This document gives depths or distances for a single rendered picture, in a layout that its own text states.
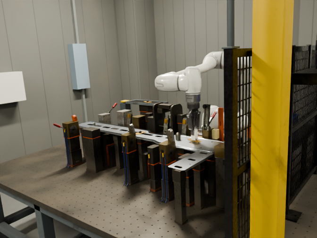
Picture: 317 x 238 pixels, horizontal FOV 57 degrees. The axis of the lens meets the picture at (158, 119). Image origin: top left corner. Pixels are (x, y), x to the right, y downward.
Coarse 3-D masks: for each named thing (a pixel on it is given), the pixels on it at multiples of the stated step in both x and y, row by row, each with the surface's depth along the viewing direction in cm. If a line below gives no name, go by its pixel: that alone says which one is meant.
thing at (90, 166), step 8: (88, 128) 222; (96, 128) 220; (88, 136) 219; (96, 136) 219; (88, 144) 221; (96, 144) 220; (88, 152) 223; (96, 152) 221; (88, 160) 225; (96, 160) 221; (88, 168) 228; (96, 168) 222
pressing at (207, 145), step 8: (104, 128) 232; (120, 128) 229; (136, 128) 225; (136, 136) 204; (144, 136) 202; (152, 136) 201; (184, 136) 197; (176, 144) 180; (184, 144) 179; (192, 144) 178; (200, 144) 178; (208, 144) 177; (216, 144) 176
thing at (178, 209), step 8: (176, 176) 144; (184, 176) 145; (176, 184) 145; (184, 184) 147; (176, 192) 146; (184, 192) 147; (176, 200) 148; (184, 200) 148; (176, 208) 149; (184, 208) 149; (176, 216) 150; (184, 216) 150
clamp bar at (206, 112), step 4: (204, 104) 188; (208, 104) 189; (204, 108) 188; (208, 108) 189; (204, 112) 191; (208, 112) 189; (204, 116) 191; (208, 116) 189; (204, 120) 192; (208, 120) 190; (204, 124) 192; (208, 124) 190; (204, 128) 193
